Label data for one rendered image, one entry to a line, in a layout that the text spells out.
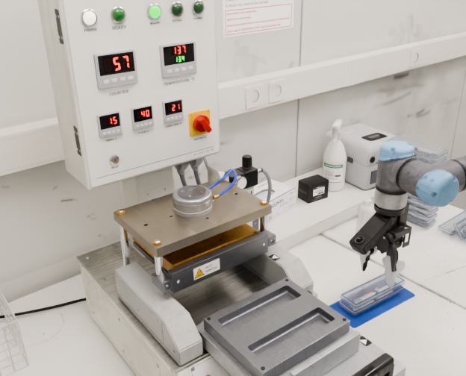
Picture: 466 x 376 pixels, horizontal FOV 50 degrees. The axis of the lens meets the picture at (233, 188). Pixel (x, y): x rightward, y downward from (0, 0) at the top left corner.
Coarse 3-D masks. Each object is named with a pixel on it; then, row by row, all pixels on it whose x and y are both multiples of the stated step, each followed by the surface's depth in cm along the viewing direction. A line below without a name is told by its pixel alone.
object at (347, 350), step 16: (208, 336) 89; (352, 336) 83; (208, 352) 89; (224, 352) 85; (320, 352) 80; (336, 352) 81; (352, 352) 84; (368, 352) 85; (384, 352) 85; (224, 368) 86; (240, 368) 82; (304, 368) 77; (320, 368) 79; (336, 368) 82; (352, 368) 82; (400, 368) 81
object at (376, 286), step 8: (376, 280) 132; (384, 280) 132; (400, 280) 132; (360, 288) 129; (368, 288) 129; (376, 288) 129; (384, 288) 129; (344, 296) 127; (352, 296) 126; (360, 296) 126; (368, 296) 126
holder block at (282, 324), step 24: (264, 288) 97; (288, 288) 98; (216, 312) 91; (240, 312) 92; (264, 312) 93; (288, 312) 91; (312, 312) 91; (336, 312) 90; (216, 336) 87; (240, 336) 85; (264, 336) 85; (288, 336) 87; (312, 336) 85; (336, 336) 87; (240, 360) 82; (264, 360) 80; (288, 360) 81
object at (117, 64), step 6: (126, 54) 96; (102, 60) 94; (108, 60) 95; (114, 60) 95; (120, 60) 96; (126, 60) 97; (108, 66) 95; (114, 66) 96; (120, 66) 96; (126, 66) 97; (108, 72) 95
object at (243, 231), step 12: (240, 228) 105; (252, 228) 105; (204, 240) 101; (216, 240) 101; (228, 240) 101; (144, 252) 103; (180, 252) 98; (192, 252) 97; (204, 252) 97; (168, 264) 95; (180, 264) 95
